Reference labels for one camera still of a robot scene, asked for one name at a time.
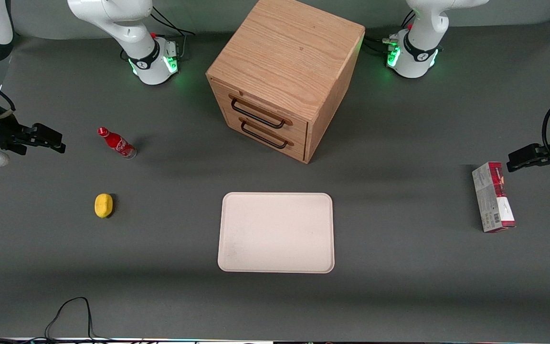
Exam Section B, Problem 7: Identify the wooden drawer front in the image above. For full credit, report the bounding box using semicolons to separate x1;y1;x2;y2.
220;107;308;163
210;79;310;144

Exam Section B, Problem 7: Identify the black arm base cable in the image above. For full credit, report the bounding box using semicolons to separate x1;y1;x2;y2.
363;9;418;57
120;7;196;62

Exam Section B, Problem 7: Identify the wooden drawer cabinet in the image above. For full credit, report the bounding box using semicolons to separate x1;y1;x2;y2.
205;0;366;165

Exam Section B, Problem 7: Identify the yellow lemon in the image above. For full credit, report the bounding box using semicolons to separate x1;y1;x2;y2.
94;193;114;219

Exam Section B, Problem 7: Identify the red coke bottle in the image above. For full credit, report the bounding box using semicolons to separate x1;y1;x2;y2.
97;126;138;160

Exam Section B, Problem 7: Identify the black wire drawer handle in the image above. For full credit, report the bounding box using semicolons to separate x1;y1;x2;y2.
228;94;294;130
239;118;295;150

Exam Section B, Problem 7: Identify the red tartan cardboard box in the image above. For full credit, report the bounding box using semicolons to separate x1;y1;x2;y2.
471;161;517;234

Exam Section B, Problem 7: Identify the black looped cable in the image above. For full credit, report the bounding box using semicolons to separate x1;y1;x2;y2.
0;297;116;344

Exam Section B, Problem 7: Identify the beige rectangular tray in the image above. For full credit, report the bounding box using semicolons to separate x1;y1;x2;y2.
217;192;336;274

